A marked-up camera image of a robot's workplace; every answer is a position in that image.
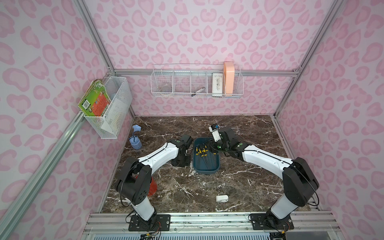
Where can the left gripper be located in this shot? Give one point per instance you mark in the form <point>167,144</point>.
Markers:
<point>182,159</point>

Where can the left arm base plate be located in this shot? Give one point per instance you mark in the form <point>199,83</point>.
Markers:
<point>161,221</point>

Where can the grey cup in basket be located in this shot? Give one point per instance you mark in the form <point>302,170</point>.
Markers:
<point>166,88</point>

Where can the blue spray bottle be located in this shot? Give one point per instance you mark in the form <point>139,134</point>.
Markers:
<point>134,139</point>

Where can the teal plastic storage box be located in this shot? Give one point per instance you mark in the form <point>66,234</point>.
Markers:
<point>206,160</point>

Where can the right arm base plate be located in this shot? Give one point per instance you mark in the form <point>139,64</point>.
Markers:
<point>268,222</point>

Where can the red pencil cup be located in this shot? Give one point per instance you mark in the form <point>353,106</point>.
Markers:
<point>153,187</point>

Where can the pink box in basket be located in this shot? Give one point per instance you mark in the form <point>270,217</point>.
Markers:
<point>229,75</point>

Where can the white papers in basket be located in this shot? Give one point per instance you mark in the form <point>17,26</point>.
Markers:
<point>115,116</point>

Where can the green red booklet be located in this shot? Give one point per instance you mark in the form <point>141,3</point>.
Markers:
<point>95,101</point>

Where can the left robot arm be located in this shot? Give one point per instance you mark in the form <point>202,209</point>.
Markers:
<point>135,177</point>

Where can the black marker in basket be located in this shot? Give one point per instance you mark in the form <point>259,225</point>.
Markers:
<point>202,90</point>

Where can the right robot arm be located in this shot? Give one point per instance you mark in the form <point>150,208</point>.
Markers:
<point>298,180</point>

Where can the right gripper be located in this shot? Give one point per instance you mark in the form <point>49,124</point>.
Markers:
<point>223,141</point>

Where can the white wire wall basket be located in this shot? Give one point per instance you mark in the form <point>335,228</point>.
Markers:
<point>186,79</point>

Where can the white card in basket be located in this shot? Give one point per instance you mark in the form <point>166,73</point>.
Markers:
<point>217,84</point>

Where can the white mesh side basket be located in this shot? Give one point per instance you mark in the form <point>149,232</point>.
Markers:
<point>116,87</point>

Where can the small white eraser block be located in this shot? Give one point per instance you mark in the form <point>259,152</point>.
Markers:
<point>222,198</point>

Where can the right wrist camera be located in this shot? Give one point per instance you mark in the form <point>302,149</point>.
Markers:
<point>214,129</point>

